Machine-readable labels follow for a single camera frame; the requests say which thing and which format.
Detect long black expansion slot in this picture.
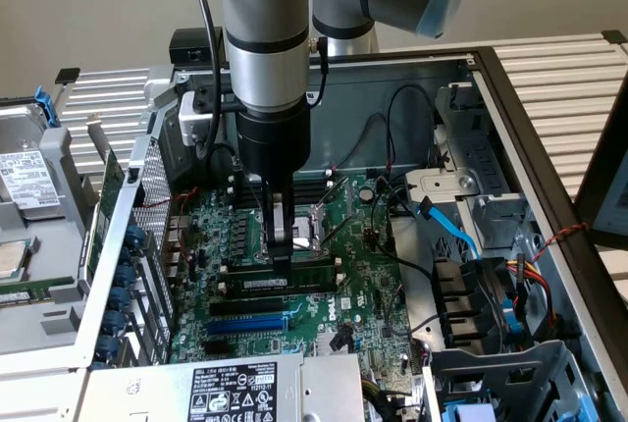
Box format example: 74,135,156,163
209,295,286,319

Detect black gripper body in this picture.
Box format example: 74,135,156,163
235,103,314,183

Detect silver power supply unit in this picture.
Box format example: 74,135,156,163
85,351,367,422

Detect blue plastic disk rail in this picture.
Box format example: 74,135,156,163
34,87,61,130

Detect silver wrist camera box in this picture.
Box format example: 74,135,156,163
177,85,242,147

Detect blue flat disk wire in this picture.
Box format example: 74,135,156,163
415,197,481,260

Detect silver hard disk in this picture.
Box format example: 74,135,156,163
0,106,68,221

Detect thin black wire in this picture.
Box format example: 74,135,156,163
329,111,394,174
386,83,439,171

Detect black box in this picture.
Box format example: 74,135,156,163
168,26,227,64

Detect silver metal disk bay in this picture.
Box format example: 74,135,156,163
404,81,539,251

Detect braided yellow black cable bundle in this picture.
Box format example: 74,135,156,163
361,376,399,422

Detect black plug connector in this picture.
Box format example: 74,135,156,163
327,323,358,353

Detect thick black cable loop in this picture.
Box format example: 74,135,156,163
206,142,241,185

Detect green Dell motherboard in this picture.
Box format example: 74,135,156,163
169,174,426,379

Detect short black expansion slot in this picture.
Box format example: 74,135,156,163
201,340,231,358

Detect black fan shroud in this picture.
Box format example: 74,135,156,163
430,257,516,350

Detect red black twisted wire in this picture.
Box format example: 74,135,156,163
131,185,203,212
533,222,591,262

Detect black framed monitor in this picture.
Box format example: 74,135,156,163
572,76,628,308

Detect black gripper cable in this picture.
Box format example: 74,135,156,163
304,34,331,110

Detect green graphics card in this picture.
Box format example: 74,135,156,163
86,115,128,293

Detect blue expansion slot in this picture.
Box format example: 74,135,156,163
204,303,303,339

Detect open PC case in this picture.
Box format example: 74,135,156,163
68,46,628,422

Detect CPU socket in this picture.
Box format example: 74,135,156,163
254,205,333,264

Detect yellow red black wire bundle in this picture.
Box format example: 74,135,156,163
504,253,560,325

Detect grey perforated drive cage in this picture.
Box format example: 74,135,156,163
420,340,598,422

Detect silver finned chipset heatsink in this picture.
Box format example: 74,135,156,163
315,331,347,358

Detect silver CPU chip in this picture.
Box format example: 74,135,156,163
0,238,31,280

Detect green RAM stick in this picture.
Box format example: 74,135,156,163
0,283,55,306
229,268,340,296

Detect thin metal locking lever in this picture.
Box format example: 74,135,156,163
321,218,358,250
242,177,265,210

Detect black camera cable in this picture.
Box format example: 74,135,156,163
184,0,228,164

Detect RAM slot white latches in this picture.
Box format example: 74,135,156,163
226,180,336,202
217,272,343,302
218,255,343,279
226,171,336,190

